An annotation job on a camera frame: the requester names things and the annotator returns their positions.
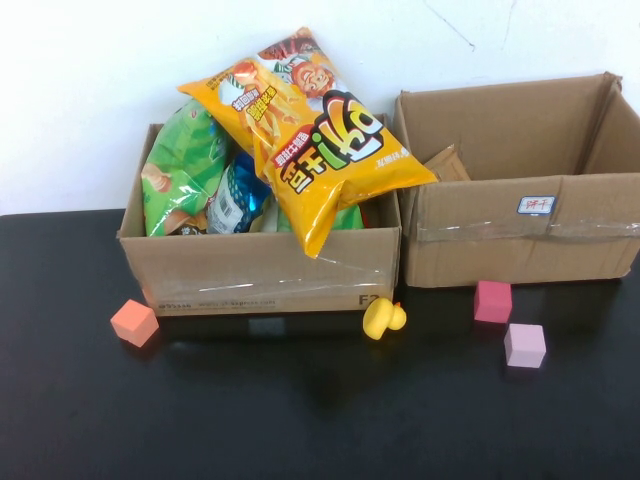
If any red foam cube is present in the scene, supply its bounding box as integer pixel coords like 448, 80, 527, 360
473, 280, 513, 325

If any orange foam cube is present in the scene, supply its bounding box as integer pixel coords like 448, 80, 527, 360
109, 299, 161, 348

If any brown biscuit packet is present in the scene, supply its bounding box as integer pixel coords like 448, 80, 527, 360
422, 144, 472, 182

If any large yellow fries snack bag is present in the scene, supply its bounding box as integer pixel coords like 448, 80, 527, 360
177, 26, 440, 260

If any cardboard box with white label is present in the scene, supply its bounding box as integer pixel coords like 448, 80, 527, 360
392, 72, 640, 289

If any cardboard box with F2 print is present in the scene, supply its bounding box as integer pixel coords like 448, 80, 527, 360
115, 113, 403, 319

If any yellow rubber duck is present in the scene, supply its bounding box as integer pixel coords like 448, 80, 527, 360
362, 297, 407, 342

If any blue and white snack bag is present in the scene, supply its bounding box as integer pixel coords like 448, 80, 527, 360
205, 152, 275, 235

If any light pink foam cube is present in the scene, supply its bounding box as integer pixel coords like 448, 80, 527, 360
502, 323, 547, 370

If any green Lay's chips bag, big logo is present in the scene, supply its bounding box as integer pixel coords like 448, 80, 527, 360
276, 202, 365, 234

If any white handwritten label sticker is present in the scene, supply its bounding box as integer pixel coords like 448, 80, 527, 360
516, 195, 557, 216

